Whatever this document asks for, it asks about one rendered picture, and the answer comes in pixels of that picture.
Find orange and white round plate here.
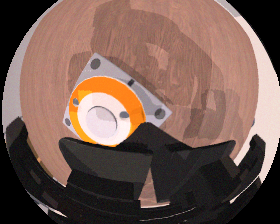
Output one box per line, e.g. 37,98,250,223
69,76,146,147

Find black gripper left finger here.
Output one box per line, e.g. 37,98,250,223
59,122,154,201

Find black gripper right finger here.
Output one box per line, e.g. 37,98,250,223
147,122,236,203

